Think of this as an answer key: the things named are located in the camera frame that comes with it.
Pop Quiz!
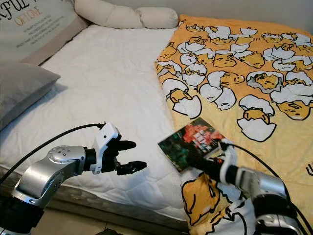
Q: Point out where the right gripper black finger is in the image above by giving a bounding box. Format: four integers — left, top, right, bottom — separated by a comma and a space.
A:
187, 149, 206, 168

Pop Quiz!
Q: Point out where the dark green red book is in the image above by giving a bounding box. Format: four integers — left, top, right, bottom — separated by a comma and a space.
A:
157, 122, 228, 172

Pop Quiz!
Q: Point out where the grey rectangular pillow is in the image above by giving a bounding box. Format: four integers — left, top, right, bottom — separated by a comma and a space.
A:
0, 61, 62, 130

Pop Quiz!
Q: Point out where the grey quilted mattress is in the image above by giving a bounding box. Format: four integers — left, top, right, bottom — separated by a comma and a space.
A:
0, 162, 189, 231

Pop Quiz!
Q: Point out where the white quilted mattress pad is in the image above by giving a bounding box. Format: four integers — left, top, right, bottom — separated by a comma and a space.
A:
0, 24, 191, 221

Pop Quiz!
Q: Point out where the yellow cartoon egg print blanket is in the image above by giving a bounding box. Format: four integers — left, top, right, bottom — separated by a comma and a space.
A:
154, 14, 313, 235

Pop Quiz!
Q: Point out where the beige knotted bolster pillow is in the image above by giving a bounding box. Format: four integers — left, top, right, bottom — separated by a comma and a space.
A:
74, 0, 179, 29

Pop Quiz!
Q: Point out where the grey lettered headboard cushion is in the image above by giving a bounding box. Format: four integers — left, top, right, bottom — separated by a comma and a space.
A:
0, 0, 86, 65

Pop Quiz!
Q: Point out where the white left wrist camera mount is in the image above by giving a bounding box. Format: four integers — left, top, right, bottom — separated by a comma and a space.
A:
90, 122, 120, 174

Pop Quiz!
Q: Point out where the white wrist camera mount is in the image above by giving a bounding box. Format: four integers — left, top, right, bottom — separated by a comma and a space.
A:
219, 142, 243, 184
90, 122, 120, 174

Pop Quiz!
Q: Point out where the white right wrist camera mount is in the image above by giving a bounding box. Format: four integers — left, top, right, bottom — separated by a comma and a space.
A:
219, 142, 243, 184

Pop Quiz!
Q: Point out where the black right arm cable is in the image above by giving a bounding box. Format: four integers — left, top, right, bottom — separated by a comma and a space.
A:
223, 141, 313, 231

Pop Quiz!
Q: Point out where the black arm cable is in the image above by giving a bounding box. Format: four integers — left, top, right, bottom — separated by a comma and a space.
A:
0, 122, 106, 184
223, 141, 313, 231

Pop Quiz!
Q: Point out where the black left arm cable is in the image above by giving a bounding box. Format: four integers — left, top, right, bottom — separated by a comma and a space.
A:
0, 122, 106, 184

